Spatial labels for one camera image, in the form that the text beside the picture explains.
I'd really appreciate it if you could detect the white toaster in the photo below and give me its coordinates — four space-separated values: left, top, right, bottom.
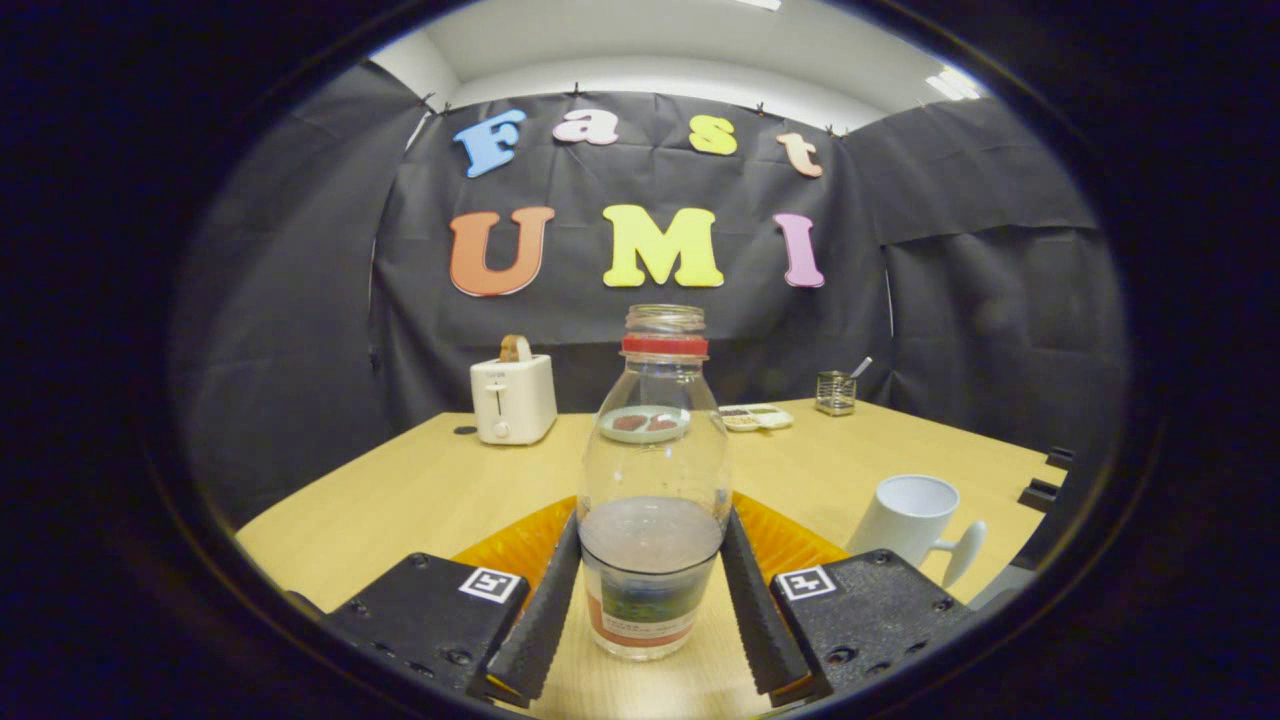
470 353 559 446

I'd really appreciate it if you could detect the clear plastic juice bottle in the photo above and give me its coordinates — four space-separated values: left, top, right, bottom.
577 304 734 662

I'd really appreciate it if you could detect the small ceiling light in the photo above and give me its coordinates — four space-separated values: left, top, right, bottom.
925 68 986 101

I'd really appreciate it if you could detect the green plate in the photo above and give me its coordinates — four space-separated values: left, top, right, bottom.
598 405 691 444

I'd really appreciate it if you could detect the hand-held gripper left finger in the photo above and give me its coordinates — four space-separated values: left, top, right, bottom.
325 497 583 703

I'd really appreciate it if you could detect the wooden table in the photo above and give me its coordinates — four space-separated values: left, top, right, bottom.
235 398 1069 716

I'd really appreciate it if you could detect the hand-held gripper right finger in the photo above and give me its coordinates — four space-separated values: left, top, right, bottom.
722 492 973 706

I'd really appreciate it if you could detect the black backdrop cloth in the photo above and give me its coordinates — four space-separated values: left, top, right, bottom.
170 60 1129 526

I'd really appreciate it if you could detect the white divided dish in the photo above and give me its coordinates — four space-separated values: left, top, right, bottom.
718 403 795 432

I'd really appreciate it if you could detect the white cup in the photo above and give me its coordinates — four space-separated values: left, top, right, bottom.
845 474 988 589

